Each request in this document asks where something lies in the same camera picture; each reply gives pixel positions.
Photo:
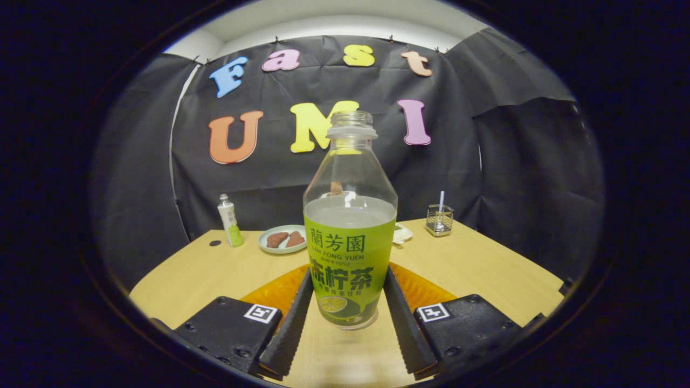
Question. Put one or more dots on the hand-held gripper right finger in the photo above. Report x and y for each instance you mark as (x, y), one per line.
(407, 334)

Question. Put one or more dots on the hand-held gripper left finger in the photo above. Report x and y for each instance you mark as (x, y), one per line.
(288, 334)

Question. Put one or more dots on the green label juice bottle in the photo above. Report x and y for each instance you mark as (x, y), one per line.
(350, 258)

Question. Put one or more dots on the slim white green bottle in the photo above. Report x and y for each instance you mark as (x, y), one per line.
(233, 229)

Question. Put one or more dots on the light green plate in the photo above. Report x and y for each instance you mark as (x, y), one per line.
(264, 245)

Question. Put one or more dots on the brown food piece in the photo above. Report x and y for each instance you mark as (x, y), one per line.
(296, 240)
(277, 240)

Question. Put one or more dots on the white divided dish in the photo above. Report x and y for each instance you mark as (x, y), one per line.
(404, 234)

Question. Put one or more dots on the wooden table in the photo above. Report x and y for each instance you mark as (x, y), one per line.
(485, 269)

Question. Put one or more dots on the clear square holder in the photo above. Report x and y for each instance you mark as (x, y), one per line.
(439, 222)

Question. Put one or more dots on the white straw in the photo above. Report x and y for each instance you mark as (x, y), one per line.
(441, 199)

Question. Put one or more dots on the black table edge clamp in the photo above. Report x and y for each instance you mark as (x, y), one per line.
(565, 286)

